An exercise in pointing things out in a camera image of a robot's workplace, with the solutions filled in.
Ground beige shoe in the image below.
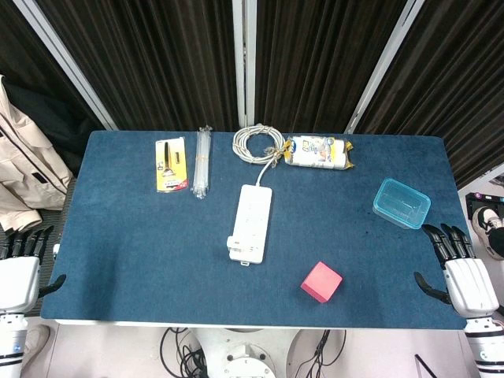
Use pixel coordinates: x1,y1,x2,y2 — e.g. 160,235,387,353
20,324,51,371

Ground yellow razor blister pack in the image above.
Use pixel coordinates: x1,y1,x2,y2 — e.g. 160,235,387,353
154,135,188,194

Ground white power strip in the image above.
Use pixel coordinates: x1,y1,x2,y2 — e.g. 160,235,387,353
228,184,273,267

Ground clear blue plastic container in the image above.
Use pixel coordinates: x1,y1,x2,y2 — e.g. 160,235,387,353
372,177,432,230

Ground white yellow snack package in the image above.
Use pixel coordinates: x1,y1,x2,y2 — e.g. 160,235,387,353
283,134,355,171

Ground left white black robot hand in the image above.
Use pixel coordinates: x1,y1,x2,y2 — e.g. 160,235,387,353
0,224,67,313

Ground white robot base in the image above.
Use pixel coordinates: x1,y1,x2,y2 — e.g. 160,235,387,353
195,328,304,378

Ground beige jacket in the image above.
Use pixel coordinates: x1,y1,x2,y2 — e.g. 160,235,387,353
0,73,74,233

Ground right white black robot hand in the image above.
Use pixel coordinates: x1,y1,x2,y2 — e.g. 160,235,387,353
413,222,500,318

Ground white partition frame post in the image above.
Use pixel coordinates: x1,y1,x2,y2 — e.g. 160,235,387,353
231,0,258,128

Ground pink cube block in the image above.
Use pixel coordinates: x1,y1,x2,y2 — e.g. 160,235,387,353
300,261,343,304

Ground black floor cables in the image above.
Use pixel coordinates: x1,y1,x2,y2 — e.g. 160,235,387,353
158,327,207,378

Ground blue felt table mat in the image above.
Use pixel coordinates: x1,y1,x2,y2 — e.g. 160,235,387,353
39,130,468,331

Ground coiled white power cable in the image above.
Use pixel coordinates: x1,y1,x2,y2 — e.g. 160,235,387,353
232,124,285,186

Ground clear plastic straw bundle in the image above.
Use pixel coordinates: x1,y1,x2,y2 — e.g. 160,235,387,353
190,124,213,200

